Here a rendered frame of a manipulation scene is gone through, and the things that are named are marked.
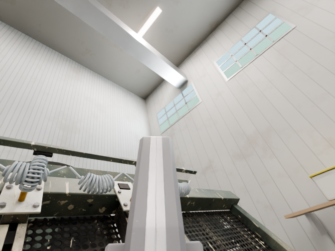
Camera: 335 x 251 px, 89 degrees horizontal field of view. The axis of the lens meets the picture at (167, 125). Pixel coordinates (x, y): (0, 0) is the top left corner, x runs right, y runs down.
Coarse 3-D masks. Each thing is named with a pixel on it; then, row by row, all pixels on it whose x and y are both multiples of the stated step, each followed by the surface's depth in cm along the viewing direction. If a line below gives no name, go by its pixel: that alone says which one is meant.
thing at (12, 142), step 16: (0, 144) 47; (16, 144) 49; (32, 144) 51; (48, 144) 54; (112, 160) 66; (128, 160) 69; (16, 176) 49; (80, 176) 57; (96, 176) 58; (128, 176) 68; (96, 192) 58
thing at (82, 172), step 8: (0, 160) 91; (8, 160) 93; (0, 168) 89; (48, 168) 103; (56, 168) 106; (80, 168) 115; (48, 176) 100; (56, 176) 103; (64, 176) 106; (72, 176) 108; (112, 176) 126; (120, 176) 130
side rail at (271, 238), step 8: (232, 208) 126; (240, 208) 126; (240, 216) 120; (248, 216) 118; (248, 224) 115; (256, 224) 111; (256, 232) 110; (264, 232) 106; (264, 240) 105; (272, 240) 102; (280, 240) 104; (272, 248) 101; (280, 248) 98; (288, 248) 99
